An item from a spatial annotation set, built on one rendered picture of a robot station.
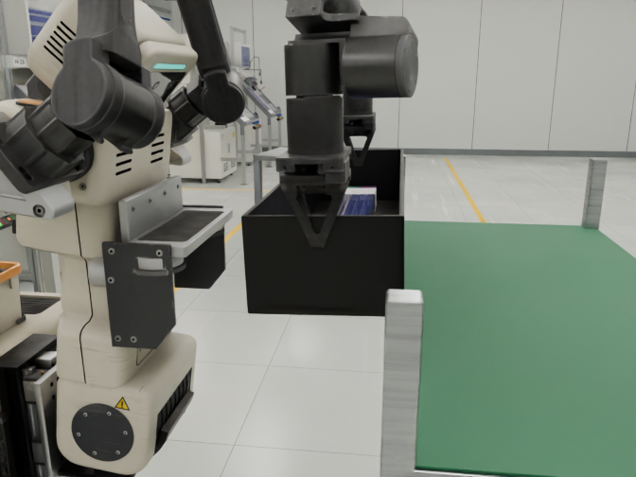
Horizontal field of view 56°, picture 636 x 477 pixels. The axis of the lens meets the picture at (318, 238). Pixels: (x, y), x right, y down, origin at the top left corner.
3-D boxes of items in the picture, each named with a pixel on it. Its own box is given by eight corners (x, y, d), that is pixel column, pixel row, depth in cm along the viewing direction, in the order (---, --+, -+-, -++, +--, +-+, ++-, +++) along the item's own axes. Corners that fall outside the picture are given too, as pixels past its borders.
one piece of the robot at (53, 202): (-26, 207, 71) (-28, 113, 68) (1, 199, 76) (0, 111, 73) (53, 221, 71) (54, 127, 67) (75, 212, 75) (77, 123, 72)
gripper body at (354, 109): (376, 121, 119) (376, 82, 117) (373, 126, 109) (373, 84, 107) (344, 121, 120) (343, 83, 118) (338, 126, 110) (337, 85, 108)
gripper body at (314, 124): (351, 163, 65) (351, 94, 63) (343, 177, 56) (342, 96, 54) (293, 163, 66) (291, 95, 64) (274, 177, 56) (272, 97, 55)
